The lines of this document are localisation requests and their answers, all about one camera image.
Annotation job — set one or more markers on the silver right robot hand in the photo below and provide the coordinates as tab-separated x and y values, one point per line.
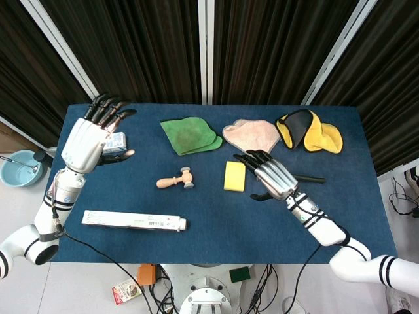
275	178

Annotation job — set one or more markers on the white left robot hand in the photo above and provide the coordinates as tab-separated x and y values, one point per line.
83	144

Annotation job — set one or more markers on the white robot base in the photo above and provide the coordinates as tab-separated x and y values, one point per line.
203	297

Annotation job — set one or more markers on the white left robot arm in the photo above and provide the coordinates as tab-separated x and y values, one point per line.
49	216

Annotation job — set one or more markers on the yellow sponge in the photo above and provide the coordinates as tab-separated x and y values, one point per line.
234	176

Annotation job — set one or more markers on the small white blue carton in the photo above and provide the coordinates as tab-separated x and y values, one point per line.
116	144

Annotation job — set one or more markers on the black round floor object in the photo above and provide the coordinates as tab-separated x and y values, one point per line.
42	158

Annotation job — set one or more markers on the pale pink towel cloth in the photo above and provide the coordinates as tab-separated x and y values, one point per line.
252	134

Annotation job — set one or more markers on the yellow and black cloth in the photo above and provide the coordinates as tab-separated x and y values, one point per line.
322	137

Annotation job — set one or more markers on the metal ladle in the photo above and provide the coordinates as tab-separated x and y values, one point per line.
19	163

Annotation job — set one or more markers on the light blue plastic basin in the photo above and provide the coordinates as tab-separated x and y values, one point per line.
18	176

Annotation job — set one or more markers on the blue table cover cloth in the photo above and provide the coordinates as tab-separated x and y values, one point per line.
212	229

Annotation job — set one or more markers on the black pleated curtain panel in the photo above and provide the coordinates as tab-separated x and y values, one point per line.
29	75
389	91
131	49
278	49

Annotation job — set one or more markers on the long white wrap roll box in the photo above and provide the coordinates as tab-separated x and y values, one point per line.
131	220

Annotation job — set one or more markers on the small wooden mallet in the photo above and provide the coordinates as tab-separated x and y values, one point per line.
170	182

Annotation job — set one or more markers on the green microfibre cloth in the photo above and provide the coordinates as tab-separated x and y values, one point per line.
188	135

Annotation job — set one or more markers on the green rectangular block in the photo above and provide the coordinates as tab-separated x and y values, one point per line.
239	274

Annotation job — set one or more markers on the white sneaker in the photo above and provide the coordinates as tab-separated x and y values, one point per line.
413	178

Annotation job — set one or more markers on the orange box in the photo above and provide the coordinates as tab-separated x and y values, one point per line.
146	275

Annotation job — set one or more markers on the printed snack packet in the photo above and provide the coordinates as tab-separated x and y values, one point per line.
126	292

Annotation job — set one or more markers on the white partition frame post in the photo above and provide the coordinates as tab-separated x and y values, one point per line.
340	49
206	49
62	45

